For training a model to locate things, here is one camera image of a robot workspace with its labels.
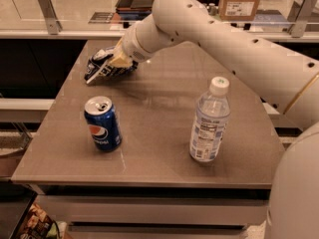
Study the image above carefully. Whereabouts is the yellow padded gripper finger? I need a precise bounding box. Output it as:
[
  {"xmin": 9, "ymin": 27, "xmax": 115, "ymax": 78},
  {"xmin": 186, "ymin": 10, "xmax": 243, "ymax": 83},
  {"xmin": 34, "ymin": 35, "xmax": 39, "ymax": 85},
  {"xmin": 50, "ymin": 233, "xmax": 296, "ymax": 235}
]
[{"xmin": 109, "ymin": 51, "xmax": 133, "ymax": 68}]

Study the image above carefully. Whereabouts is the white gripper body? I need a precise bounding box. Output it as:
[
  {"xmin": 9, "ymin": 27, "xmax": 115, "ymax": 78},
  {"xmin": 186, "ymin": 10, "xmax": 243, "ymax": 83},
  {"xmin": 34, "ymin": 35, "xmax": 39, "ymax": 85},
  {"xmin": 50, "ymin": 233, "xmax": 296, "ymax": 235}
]
[{"xmin": 122, "ymin": 26, "xmax": 154, "ymax": 63}]

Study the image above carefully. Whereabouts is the blue chip bag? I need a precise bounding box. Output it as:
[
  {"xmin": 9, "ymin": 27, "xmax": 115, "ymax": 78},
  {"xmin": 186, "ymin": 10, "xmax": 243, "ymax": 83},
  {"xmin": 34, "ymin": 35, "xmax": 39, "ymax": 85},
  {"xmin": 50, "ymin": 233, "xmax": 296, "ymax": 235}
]
[{"xmin": 84, "ymin": 47, "xmax": 139, "ymax": 85}]

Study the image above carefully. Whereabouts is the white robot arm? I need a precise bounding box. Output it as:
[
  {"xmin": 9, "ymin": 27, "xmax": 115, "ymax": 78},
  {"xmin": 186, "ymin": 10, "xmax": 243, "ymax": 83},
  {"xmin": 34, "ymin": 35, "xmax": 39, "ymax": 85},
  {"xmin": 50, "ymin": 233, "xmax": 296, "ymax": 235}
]
[{"xmin": 111, "ymin": 0, "xmax": 319, "ymax": 239}]

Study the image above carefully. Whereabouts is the snack bag in lower bin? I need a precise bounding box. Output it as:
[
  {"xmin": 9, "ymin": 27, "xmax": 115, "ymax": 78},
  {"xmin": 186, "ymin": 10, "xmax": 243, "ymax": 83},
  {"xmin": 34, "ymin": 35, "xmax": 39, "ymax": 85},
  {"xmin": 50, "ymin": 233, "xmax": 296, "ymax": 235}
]
[{"xmin": 14, "ymin": 203, "xmax": 62, "ymax": 239}]

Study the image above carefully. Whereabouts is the blue Pepsi soda can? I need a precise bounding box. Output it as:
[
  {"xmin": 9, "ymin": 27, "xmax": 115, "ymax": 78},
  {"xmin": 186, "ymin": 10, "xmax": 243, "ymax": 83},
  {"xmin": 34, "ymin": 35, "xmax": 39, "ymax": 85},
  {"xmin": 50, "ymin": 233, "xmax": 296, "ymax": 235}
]
[{"xmin": 84, "ymin": 96, "xmax": 122, "ymax": 152}]

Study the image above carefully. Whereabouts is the clear plastic water bottle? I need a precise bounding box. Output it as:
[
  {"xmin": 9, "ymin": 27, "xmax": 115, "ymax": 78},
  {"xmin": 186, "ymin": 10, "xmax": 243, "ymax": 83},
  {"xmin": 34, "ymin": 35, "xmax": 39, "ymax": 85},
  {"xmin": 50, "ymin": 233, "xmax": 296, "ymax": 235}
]
[{"xmin": 189, "ymin": 77, "xmax": 230, "ymax": 162}]

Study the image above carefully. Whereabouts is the brown cardboard box with label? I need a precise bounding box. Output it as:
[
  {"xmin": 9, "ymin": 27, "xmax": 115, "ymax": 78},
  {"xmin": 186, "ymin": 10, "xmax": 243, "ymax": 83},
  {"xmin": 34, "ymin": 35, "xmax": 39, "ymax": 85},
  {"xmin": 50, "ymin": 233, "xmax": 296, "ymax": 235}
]
[{"xmin": 218, "ymin": 0, "xmax": 260, "ymax": 21}]

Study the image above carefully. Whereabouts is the left metal glass bracket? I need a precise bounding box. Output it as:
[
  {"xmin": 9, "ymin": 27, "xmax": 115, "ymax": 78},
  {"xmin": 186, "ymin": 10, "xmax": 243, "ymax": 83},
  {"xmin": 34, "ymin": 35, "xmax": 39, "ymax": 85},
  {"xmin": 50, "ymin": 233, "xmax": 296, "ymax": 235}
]
[{"xmin": 38, "ymin": 0, "xmax": 62, "ymax": 35}]

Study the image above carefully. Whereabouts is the metal glass bracket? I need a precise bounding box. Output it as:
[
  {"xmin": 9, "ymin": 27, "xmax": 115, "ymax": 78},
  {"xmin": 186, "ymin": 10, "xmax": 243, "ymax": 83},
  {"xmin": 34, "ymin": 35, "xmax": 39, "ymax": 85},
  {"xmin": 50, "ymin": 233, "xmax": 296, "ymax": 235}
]
[
  {"xmin": 38, "ymin": 0, "xmax": 62, "ymax": 35},
  {"xmin": 287, "ymin": 0, "xmax": 319, "ymax": 38}
]

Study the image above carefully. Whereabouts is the right metal glass bracket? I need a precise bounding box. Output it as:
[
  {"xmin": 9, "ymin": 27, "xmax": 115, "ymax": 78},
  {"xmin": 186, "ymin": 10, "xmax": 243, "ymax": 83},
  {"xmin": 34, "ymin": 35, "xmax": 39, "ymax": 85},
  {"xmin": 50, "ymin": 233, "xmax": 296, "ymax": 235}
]
[{"xmin": 287, "ymin": 0, "xmax": 319, "ymax": 38}]

